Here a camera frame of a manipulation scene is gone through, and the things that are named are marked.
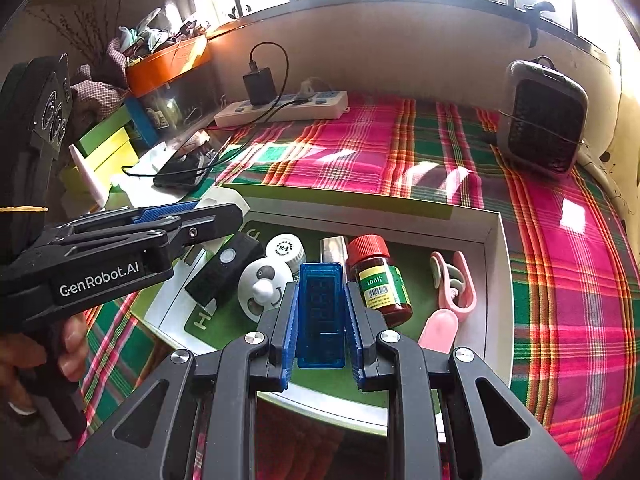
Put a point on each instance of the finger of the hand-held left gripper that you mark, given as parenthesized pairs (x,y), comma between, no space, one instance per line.
(165,211)
(210,222)

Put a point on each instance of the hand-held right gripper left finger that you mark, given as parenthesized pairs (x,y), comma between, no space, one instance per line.
(289,335)

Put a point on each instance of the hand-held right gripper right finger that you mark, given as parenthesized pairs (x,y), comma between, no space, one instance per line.
(352,335)

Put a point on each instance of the white charger adapter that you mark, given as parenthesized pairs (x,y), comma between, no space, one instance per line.
(235,200)

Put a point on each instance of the blue USB tester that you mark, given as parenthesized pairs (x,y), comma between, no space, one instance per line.
(320,310)

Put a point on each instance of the black USB device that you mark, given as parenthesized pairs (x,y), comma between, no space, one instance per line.
(225,270)

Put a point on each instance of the white round toy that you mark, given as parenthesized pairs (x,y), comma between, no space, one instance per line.
(265,290)

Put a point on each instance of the brown medicine bottle red cap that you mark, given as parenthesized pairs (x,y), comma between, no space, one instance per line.
(380,285)

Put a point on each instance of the black glossy rectangular bar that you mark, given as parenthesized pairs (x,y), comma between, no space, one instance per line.
(334,250)

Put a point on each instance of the pink silicone case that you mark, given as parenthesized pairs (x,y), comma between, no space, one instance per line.
(440,330)

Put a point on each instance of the pink plastic clip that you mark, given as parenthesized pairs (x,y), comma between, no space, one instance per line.
(462,285)

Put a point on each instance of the person's left hand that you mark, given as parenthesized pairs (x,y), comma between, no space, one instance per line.
(72,350)

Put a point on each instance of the black phone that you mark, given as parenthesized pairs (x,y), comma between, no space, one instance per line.
(182,172)

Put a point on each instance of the yellow green cardboard box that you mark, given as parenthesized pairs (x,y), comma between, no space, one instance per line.
(110,155)

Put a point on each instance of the white standing tube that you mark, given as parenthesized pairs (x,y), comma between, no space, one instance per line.
(90,180)

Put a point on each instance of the blue box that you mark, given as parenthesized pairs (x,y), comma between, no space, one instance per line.
(145,120)

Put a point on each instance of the white power strip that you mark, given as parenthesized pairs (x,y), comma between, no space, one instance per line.
(280,110)

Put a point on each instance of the checkered cloth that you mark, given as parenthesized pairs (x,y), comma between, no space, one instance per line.
(100,90)

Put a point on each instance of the black charger adapter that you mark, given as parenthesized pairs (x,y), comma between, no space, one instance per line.
(260,87)

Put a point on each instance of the white power plug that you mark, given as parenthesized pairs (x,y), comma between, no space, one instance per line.
(311,91)

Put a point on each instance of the dry twig branches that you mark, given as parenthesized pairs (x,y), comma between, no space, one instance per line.
(75,30)

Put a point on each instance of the plaid blanket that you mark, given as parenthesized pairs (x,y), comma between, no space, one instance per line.
(550,285)

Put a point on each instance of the small grey desk fan heater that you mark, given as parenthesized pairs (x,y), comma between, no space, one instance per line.
(540,120)

